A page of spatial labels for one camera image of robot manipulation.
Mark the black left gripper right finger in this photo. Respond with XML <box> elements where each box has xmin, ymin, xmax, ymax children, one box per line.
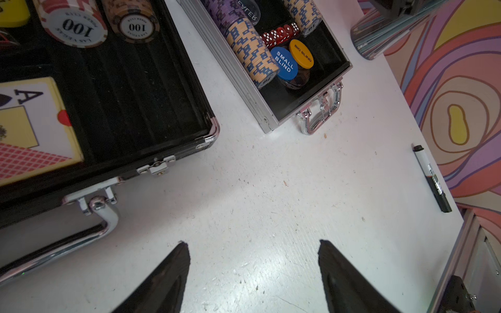
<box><xmin>318</xmin><ymin>240</ymin><xmax>398</xmax><ymax>312</ymax></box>

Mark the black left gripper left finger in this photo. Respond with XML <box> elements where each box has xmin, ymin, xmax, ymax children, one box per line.
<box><xmin>114</xmin><ymin>242</ymin><xmax>190</xmax><ymax>312</ymax></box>

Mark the black poker set case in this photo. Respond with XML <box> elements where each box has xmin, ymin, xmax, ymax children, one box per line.
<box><xmin>1</xmin><ymin>1</ymin><xmax>220</xmax><ymax>284</ymax></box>

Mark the silver poker set case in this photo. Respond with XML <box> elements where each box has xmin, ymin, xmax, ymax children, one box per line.
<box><xmin>180</xmin><ymin>1</ymin><xmax>352</xmax><ymax>134</ymax></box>

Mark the black marker pen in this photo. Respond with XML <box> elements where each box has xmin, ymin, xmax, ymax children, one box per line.
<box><xmin>412</xmin><ymin>145</ymin><xmax>452</xmax><ymax>213</ymax></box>

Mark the blue small blind button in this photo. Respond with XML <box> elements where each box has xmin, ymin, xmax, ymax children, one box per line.
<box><xmin>271</xmin><ymin>47</ymin><xmax>298</xmax><ymax>81</ymax></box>

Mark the red dice row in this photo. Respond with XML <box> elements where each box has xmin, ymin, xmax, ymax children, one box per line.
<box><xmin>261</xmin><ymin>22</ymin><xmax>301</xmax><ymax>50</ymax></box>

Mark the purple tan chip stack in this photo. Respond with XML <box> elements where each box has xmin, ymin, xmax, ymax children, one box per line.
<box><xmin>202</xmin><ymin>0</ymin><xmax>279</xmax><ymax>89</ymax></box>

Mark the silver pencil cup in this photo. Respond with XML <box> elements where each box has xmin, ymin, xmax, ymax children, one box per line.
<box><xmin>350</xmin><ymin>0</ymin><xmax>447</xmax><ymax>60</ymax></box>

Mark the brown chip stack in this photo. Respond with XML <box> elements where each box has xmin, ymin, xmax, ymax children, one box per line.
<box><xmin>101</xmin><ymin>0</ymin><xmax>160</xmax><ymax>44</ymax></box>

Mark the red white chip stack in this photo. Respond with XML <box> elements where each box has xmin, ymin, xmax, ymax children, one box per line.
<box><xmin>33</xmin><ymin>0</ymin><xmax>108</xmax><ymax>48</ymax></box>

